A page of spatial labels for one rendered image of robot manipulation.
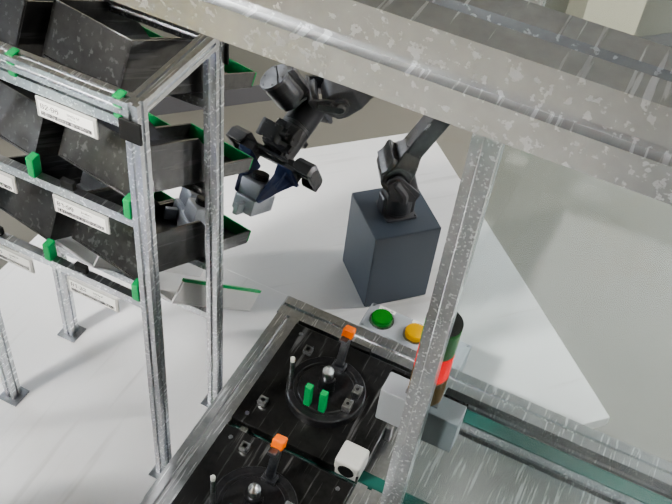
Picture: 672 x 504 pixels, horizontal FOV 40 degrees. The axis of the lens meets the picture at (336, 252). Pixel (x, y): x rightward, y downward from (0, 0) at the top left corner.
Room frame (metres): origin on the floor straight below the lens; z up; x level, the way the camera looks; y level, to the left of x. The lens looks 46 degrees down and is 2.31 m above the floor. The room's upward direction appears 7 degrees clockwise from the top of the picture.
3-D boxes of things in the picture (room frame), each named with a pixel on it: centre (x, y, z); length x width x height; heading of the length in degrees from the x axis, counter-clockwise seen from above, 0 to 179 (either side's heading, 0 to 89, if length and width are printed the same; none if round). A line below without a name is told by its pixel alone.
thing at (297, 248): (1.33, -0.06, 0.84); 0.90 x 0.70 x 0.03; 24
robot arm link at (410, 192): (1.35, -0.10, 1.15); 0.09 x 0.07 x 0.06; 11
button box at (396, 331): (1.12, -0.17, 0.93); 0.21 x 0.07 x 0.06; 69
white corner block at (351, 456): (0.83, -0.07, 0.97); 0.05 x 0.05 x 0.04; 69
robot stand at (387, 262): (1.35, -0.11, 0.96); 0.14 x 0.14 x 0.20; 24
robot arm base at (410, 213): (1.35, -0.11, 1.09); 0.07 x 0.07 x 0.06; 24
